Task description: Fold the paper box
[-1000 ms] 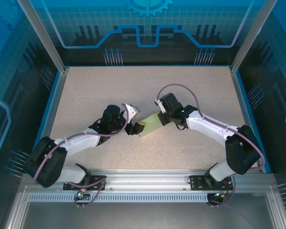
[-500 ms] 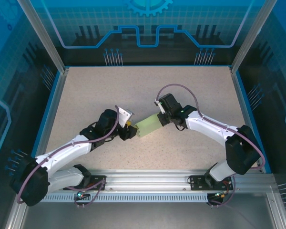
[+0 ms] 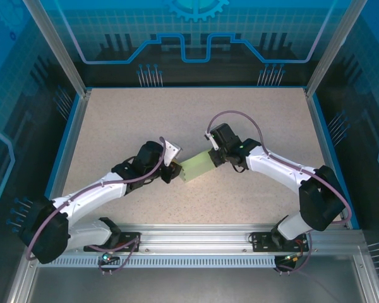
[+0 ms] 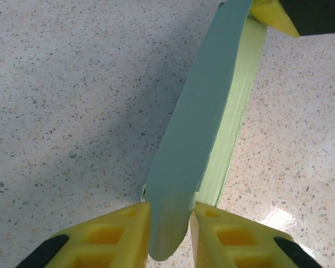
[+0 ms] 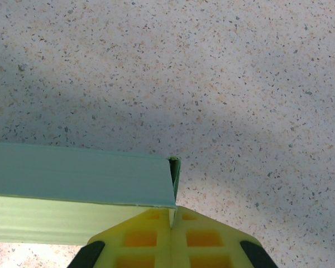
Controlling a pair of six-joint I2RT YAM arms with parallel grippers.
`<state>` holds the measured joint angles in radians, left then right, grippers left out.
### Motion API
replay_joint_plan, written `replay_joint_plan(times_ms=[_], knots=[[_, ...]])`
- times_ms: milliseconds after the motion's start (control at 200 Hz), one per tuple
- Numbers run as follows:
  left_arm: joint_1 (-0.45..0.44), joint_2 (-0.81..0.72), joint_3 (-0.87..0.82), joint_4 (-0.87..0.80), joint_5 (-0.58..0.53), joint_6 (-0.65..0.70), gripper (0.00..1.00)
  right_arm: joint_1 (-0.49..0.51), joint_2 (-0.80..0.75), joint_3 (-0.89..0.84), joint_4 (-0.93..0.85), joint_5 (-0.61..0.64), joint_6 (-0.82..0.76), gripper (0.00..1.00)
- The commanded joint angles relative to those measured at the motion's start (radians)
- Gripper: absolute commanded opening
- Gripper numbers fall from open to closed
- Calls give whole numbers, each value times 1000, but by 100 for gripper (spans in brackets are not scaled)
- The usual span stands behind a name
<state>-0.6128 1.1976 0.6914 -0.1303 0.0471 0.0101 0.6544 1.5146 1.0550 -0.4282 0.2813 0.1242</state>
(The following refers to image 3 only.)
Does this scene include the green paper box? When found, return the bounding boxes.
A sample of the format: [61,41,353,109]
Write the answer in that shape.
[178,150,218,183]

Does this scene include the grey metal tray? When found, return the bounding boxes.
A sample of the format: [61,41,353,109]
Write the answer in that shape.
[4,246,379,303]

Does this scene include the gear print acrylic panel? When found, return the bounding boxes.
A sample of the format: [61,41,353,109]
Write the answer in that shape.
[25,0,356,88]

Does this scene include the grid print acrylic panel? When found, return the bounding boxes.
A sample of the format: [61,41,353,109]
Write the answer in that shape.
[0,0,85,253]
[308,0,379,285]

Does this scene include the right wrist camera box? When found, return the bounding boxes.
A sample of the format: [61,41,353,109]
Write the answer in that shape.
[203,132,219,151]

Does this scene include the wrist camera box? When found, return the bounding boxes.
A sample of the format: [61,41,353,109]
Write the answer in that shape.
[162,138,183,167]
[203,132,219,151]

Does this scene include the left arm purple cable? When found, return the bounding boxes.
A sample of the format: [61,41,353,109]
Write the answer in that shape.
[25,136,143,276]

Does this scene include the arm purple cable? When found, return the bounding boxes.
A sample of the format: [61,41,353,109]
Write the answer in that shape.
[205,109,354,276]
[25,136,143,276]

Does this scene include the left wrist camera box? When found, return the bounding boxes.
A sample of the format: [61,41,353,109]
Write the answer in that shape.
[162,138,183,167]

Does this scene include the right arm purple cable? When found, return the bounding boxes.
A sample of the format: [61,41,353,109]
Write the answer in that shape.
[205,109,354,276]

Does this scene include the aluminium mounting rail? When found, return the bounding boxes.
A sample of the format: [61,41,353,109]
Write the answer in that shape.
[28,222,367,255]

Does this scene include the blue aluminium side rail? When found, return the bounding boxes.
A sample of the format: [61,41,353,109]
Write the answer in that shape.
[44,88,92,203]
[304,88,363,230]

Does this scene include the slotted cable duct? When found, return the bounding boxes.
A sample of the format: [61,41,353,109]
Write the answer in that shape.
[55,255,277,269]

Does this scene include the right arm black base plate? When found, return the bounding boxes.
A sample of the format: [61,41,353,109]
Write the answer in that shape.
[250,231,310,253]

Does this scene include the cable connector with LED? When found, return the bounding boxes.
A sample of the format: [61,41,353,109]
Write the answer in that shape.
[282,252,304,264]
[100,251,119,265]

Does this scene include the aluminium frame post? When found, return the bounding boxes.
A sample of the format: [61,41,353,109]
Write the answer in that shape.
[304,0,364,98]
[21,0,93,98]

